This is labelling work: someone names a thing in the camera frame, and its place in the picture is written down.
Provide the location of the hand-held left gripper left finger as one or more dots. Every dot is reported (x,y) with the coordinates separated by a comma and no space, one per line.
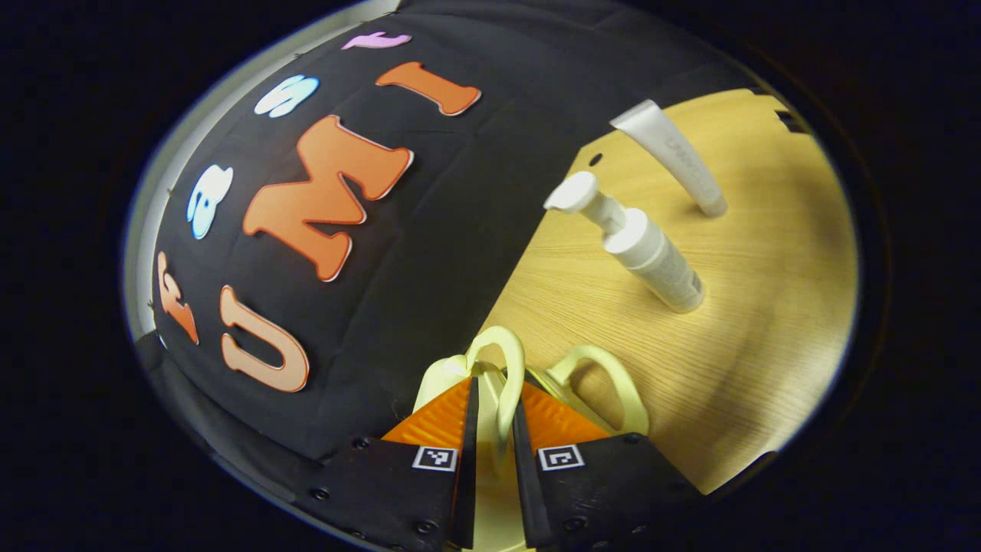
(469,475)

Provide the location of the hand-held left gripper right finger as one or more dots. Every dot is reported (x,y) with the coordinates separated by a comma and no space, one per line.
(527,483)

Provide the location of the pale yellow small suitcase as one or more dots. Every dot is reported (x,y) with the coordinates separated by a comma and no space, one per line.
(510,383)

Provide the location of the white pump bottle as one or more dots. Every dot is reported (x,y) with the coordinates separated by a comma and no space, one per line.
(651,253)

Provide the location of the white squeeze tube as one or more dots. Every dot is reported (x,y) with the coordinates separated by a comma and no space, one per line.
(678,153)

